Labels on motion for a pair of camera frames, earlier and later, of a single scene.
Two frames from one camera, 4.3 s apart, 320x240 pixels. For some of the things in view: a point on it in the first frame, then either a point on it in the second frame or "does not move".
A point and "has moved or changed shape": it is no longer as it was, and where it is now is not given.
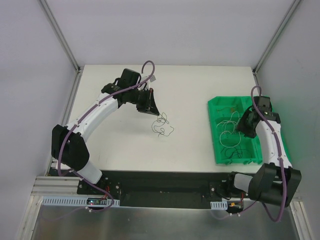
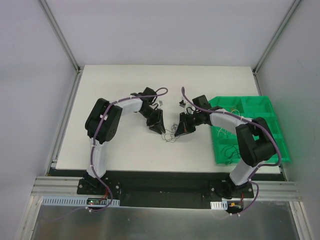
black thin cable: (229, 151) does not move
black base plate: (169, 189) does not move
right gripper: (245, 126) to (186, 120)
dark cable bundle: (162, 118) has moved or changed shape
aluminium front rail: (55, 186) does not move
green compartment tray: (230, 146) does not move
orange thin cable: (232, 109) to (236, 110)
